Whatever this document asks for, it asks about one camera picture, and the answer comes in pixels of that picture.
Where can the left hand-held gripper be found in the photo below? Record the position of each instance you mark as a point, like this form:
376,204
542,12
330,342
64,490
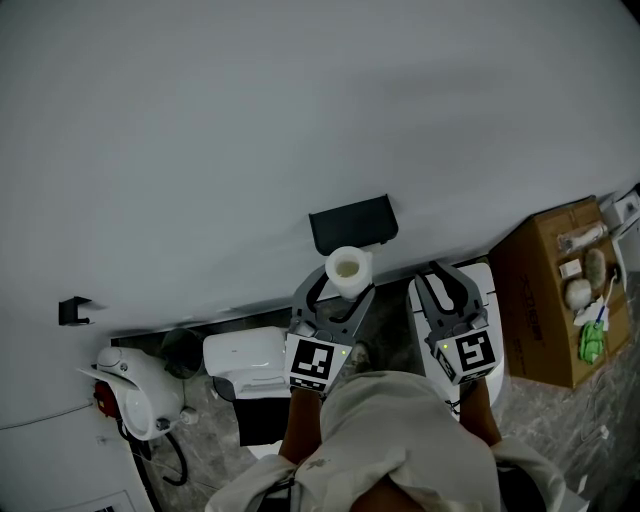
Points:
312,360

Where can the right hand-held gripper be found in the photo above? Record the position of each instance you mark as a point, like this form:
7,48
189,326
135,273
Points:
470,352

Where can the person's left forearm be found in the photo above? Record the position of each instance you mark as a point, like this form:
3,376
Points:
300,425

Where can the person's right forearm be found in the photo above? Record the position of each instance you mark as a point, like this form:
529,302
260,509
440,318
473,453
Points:
477,415

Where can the white toilet with closed lid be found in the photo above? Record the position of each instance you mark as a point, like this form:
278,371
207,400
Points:
490,300

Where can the white toilet with boxy tank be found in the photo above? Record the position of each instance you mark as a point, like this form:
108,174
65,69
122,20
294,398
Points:
240,355

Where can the white crumpled paper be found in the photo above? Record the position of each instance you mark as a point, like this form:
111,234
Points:
585,315

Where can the white toilet with raised lid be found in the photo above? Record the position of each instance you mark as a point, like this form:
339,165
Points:
145,395

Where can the person's left shoe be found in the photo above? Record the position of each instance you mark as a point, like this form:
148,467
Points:
361,357

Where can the large brown cardboard box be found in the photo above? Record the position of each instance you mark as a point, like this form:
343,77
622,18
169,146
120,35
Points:
530,300

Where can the small white box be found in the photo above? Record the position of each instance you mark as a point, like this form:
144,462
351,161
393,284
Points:
570,268

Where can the black cloth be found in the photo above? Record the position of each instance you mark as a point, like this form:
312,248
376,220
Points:
260,422

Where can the white round sponge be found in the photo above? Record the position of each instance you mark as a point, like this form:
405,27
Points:
578,294

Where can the person's white clothing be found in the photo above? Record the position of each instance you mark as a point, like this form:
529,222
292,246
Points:
390,440

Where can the green cloth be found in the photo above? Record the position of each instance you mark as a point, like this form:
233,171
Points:
592,342

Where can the grey trash bin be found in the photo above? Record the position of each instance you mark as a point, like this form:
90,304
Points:
182,352

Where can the brown fuzzy brush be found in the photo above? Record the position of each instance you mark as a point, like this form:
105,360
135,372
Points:
595,269

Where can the clear plastic bagged item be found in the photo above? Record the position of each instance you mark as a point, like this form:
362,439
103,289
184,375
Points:
582,237

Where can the white and blue toothbrush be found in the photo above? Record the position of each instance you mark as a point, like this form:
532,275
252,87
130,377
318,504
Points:
611,290

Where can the small white round fitting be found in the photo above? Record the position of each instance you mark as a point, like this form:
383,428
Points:
189,416

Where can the red machine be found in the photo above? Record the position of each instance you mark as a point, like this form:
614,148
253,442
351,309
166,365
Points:
105,400

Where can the dark framed window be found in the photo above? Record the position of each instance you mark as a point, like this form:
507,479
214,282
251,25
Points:
107,505

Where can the black wall paper holder shelf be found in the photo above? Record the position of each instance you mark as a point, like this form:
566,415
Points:
352,222

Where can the small black wall bracket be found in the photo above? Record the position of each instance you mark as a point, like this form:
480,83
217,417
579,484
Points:
70,310

